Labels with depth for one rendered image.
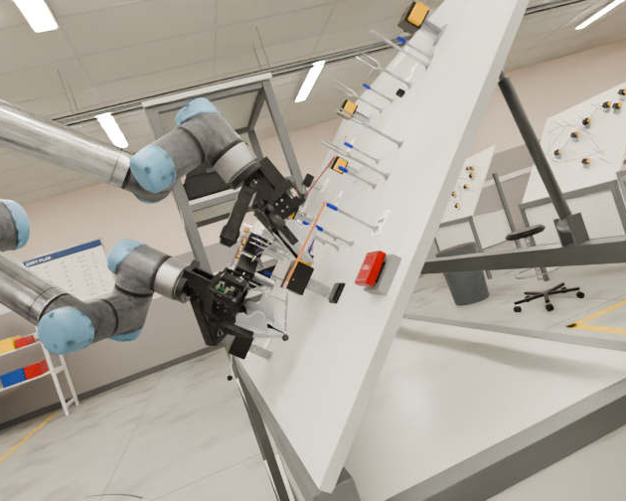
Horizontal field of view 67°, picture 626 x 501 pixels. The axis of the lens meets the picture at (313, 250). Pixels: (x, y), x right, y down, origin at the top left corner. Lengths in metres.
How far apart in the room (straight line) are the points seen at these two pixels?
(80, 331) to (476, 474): 0.64
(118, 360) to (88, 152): 7.72
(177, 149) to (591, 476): 0.80
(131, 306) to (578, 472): 0.78
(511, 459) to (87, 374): 8.23
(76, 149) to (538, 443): 0.88
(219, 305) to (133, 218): 7.69
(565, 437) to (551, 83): 11.17
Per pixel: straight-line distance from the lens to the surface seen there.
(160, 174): 0.84
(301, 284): 0.88
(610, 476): 0.85
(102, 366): 8.65
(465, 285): 5.38
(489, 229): 6.68
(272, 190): 0.89
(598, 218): 4.87
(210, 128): 0.88
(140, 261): 0.94
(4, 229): 1.20
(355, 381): 0.63
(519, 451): 0.74
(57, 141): 0.97
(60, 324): 0.87
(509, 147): 10.70
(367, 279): 0.64
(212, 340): 0.95
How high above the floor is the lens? 1.15
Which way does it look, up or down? level
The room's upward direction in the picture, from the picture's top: 19 degrees counter-clockwise
